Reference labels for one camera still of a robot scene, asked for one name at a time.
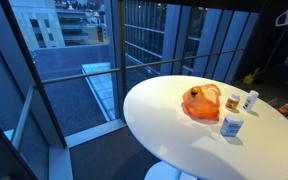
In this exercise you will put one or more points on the brown bottle with yellow cap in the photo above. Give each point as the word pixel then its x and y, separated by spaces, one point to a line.
pixel 194 92

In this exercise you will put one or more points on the orange plastic bag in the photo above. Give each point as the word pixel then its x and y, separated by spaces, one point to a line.
pixel 204 103

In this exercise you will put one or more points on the small orange-label bottle white cap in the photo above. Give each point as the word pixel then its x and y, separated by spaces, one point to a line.
pixel 232 102

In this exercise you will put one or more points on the tall white bottle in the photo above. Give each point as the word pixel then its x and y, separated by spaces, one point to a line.
pixel 250 100

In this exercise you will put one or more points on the dark window mullion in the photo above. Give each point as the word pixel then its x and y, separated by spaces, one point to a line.
pixel 122 50

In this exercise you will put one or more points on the metal window handrail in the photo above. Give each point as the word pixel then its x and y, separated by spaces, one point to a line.
pixel 84 75

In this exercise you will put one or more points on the round white table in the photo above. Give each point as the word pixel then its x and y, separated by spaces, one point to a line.
pixel 190 140

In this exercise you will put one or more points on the white jar with blue label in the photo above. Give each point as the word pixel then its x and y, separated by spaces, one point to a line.
pixel 231 126

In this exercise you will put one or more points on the yellow dustpan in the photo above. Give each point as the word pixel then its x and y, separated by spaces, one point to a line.
pixel 248 79

